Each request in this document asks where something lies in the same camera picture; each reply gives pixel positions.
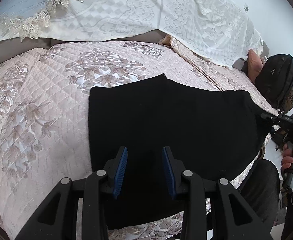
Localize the grey headboard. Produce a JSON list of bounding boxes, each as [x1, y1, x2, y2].
[[0, 30, 166, 55]]

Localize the pink quilted floral bedspread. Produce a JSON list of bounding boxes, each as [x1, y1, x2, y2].
[[0, 38, 276, 239]]

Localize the small pink cushion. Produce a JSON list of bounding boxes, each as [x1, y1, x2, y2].
[[248, 49, 267, 82]]

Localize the black backpack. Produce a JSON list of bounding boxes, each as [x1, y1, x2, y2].
[[254, 54, 293, 111]]

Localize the black pants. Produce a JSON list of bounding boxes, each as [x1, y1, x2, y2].
[[88, 75, 272, 230]]

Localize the white lace bed cover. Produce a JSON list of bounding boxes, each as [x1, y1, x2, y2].
[[0, 0, 263, 67]]

